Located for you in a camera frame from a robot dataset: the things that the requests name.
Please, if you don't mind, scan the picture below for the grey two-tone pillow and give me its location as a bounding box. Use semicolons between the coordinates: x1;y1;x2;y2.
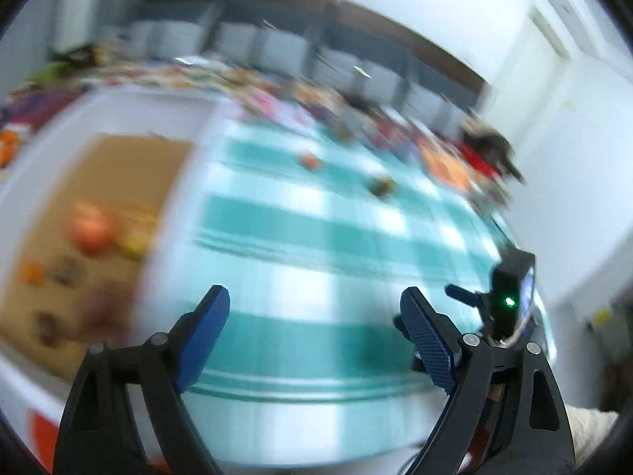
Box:
409;80;481;135
216;21;320;77
316;46;412;106
127;21;206;61

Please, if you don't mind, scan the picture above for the large orange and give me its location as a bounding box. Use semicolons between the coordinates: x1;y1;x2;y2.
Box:
19;260;46;288

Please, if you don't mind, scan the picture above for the reddish sweet potato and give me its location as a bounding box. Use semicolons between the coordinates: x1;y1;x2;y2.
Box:
86;279;130;330

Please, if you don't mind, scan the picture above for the green plaid cloth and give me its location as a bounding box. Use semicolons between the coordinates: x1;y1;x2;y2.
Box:
188;118;552;404

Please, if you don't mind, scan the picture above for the red apple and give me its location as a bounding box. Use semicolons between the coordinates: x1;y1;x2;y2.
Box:
69;201;119;258

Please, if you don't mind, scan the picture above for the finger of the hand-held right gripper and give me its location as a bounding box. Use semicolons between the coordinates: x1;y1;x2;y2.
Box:
392;313;427;373
444;283;490;310

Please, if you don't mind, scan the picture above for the white box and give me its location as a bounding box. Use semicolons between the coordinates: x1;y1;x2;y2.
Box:
0;83;239;456

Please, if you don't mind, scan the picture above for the black bag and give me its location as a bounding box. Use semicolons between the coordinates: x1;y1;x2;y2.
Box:
461;123;526;186

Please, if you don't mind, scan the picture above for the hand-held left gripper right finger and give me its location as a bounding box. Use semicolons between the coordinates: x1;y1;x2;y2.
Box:
399;285;577;475

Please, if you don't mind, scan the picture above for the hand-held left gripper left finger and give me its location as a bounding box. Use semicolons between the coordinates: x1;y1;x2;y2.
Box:
53;284;232;475

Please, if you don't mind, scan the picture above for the large yellow-green pear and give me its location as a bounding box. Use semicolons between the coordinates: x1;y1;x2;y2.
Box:
115;228;155;261

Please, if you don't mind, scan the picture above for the dark brown persimmon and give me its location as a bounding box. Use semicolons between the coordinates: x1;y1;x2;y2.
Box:
30;309;66;348

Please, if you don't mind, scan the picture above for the orange book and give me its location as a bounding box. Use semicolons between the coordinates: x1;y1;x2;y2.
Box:
419;142;473;193

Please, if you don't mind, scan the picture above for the orange tangerine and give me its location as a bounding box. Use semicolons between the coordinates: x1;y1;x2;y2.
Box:
368;175;396;201

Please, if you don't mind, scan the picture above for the red box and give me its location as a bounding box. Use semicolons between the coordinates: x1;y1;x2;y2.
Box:
459;142;501;180

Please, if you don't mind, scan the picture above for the brown pear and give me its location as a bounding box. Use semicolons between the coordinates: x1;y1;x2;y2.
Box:
49;255;86;288

